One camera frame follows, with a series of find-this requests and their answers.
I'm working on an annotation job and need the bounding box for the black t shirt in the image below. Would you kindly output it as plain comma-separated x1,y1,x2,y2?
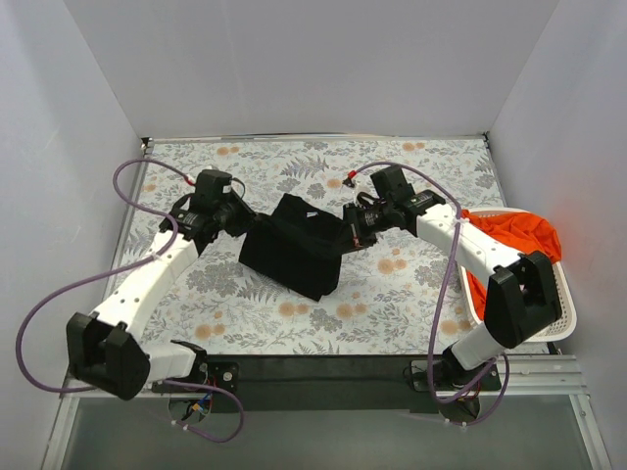
239,193,349,302

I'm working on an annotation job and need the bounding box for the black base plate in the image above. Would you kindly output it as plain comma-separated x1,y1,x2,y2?
146,344,503,415

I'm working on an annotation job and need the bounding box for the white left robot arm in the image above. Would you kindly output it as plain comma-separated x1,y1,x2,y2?
66,169,256,400

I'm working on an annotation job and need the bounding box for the orange t shirt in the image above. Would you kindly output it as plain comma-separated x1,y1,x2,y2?
459,208,562,319

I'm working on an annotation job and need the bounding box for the floral patterned table mat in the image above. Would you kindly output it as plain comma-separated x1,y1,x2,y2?
138,139,502,354

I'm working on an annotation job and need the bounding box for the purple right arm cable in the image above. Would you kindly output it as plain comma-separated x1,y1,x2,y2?
346,161,510,428

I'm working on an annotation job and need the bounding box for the aluminium frame rail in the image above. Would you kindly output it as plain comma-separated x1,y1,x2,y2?
435,354,588,399

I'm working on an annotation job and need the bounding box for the white laundry basket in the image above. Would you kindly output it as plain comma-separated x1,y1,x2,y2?
469,208,577,343

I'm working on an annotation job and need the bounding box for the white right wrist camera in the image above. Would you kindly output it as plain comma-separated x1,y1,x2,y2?
343,170,368,205

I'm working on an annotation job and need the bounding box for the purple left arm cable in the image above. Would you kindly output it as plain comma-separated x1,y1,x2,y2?
15,158,245,444

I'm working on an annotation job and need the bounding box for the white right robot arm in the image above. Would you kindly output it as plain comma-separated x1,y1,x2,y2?
341,162,562,391

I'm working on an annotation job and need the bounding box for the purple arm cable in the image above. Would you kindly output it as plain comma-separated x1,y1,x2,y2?
15,158,245,444
346,161,510,428

